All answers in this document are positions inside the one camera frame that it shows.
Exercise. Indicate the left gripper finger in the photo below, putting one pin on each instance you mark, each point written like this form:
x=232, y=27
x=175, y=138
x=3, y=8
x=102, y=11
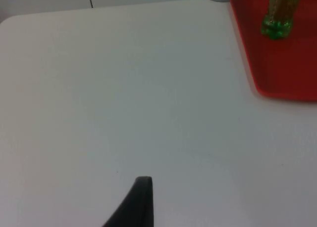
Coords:
x=138, y=207

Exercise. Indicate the green plastic bottle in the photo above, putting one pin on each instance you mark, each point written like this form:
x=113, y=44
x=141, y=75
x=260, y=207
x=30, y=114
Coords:
x=280, y=16

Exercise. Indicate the red tray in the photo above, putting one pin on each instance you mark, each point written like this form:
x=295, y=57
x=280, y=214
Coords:
x=284, y=71

